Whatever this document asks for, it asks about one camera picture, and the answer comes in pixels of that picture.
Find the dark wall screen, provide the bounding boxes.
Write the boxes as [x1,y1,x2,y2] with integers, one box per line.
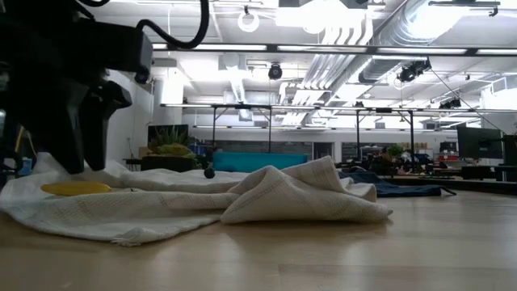
[147,124,190,143]

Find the background potted plant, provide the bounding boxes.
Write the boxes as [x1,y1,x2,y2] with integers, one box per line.
[386,144,406,162]

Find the white ring lamp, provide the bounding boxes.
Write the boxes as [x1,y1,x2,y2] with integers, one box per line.
[237,5,261,34]

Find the navy blue cloth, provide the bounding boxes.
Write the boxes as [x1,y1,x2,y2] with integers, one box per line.
[338,169,458,199]

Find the small yellow toy slice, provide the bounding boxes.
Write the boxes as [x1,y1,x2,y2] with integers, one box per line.
[40,181,112,197]

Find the black aluminium rig frame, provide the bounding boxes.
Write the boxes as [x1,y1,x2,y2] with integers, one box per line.
[151,40,517,194]

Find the background black rig frame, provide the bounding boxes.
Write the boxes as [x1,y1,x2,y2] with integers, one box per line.
[355,107,416,158]
[211,103,274,154]

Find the yellow cable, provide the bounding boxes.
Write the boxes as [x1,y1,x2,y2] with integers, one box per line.
[14,125,26,157]

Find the black computer monitor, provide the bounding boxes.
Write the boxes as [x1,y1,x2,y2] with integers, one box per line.
[456,126,504,160]

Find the teal plastic container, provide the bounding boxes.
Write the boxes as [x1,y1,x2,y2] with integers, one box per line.
[212,151,309,174]

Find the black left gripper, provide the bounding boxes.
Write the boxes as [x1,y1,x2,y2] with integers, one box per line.
[0,22,133,175]

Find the potted succulent plant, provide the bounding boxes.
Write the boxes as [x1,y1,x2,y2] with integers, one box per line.
[140,126,204,174]

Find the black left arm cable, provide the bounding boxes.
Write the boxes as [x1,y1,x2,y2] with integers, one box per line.
[78,0,211,50]

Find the white checked towel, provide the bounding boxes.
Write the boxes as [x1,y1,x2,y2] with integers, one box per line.
[0,152,393,247]

